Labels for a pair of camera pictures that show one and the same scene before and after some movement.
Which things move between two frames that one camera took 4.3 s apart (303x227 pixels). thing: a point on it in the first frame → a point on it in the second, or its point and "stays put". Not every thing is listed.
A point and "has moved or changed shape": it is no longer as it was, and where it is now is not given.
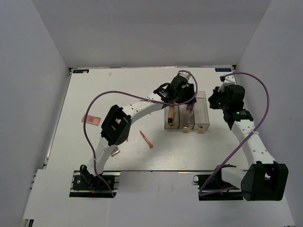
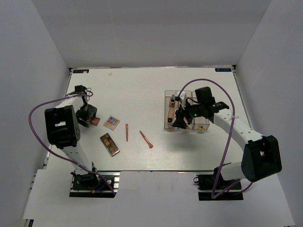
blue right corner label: [223, 69] stays put
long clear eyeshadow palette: [188, 109] has moved or changed shape
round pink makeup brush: [150, 145] stays put
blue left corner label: [81, 71] stays put
